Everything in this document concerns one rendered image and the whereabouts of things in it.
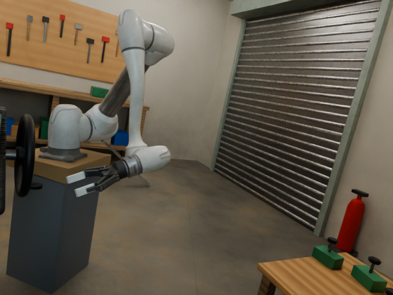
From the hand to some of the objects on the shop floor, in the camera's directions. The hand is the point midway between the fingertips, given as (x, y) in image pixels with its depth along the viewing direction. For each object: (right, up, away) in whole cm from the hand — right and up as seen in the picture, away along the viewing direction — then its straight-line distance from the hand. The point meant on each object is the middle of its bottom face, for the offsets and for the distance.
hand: (73, 185), depth 111 cm
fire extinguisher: (+180, -82, +158) cm, 253 cm away
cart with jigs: (+100, -94, +3) cm, 137 cm away
